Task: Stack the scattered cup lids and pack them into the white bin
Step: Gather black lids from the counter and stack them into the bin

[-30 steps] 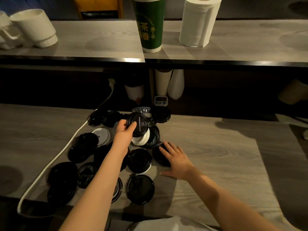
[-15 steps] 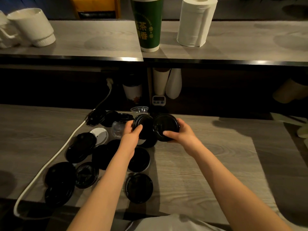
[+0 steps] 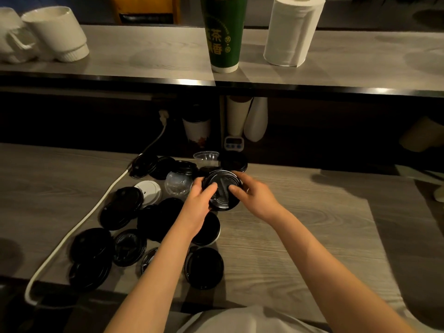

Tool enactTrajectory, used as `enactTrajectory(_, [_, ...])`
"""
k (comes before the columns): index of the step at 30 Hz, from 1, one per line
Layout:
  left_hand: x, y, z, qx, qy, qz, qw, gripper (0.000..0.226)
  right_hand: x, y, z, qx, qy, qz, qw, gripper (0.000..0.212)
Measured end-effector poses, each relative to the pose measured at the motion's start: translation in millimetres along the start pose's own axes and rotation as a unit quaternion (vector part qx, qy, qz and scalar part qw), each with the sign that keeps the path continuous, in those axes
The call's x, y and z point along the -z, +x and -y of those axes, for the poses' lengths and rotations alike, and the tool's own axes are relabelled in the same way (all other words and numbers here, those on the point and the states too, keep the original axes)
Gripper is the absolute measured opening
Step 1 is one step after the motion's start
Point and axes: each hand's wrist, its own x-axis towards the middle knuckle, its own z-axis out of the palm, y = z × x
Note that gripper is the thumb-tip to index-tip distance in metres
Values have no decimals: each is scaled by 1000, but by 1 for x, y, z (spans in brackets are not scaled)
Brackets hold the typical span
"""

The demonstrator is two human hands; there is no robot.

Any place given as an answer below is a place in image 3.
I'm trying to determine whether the grey bar counter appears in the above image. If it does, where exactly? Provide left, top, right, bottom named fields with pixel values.
left=0, top=25, right=444, bottom=98

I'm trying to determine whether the person's white shirt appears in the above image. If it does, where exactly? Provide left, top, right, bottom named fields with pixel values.
left=177, top=305, right=330, bottom=333

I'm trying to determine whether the grey wooden table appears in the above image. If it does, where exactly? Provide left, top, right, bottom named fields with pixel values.
left=0, top=142, right=444, bottom=333

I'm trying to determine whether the white paper towel roll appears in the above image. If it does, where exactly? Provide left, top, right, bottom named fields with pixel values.
left=263, top=0, right=327, bottom=68

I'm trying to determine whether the person's right hand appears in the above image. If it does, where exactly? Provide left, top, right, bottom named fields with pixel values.
left=228, top=171, right=287, bottom=222

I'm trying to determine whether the black lid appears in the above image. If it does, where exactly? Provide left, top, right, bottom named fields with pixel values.
left=202, top=169, right=243, bottom=212

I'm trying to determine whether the white power cable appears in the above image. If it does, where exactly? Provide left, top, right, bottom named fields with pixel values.
left=24, top=111, right=171, bottom=308

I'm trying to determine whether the wooden chair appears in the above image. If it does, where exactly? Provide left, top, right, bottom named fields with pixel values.
left=109, top=0, right=182, bottom=25

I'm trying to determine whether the pile of cup lids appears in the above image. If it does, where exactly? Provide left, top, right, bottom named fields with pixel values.
left=68, top=150, right=249, bottom=292

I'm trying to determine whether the person's right forearm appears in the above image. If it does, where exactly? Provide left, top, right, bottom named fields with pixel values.
left=270, top=210, right=415, bottom=333

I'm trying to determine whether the green paper cup stack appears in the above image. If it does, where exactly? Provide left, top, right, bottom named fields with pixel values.
left=200, top=0, right=249, bottom=74

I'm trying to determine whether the small digital timer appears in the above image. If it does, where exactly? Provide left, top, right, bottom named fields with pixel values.
left=223, top=136, right=245, bottom=152

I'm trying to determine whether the person's left hand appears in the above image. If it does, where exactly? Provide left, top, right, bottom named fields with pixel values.
left=179, top=176, right=219, bottom=237

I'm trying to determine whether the person's left forearm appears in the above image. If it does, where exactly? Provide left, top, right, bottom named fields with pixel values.
left=104, top=222, right=205, bottom=333

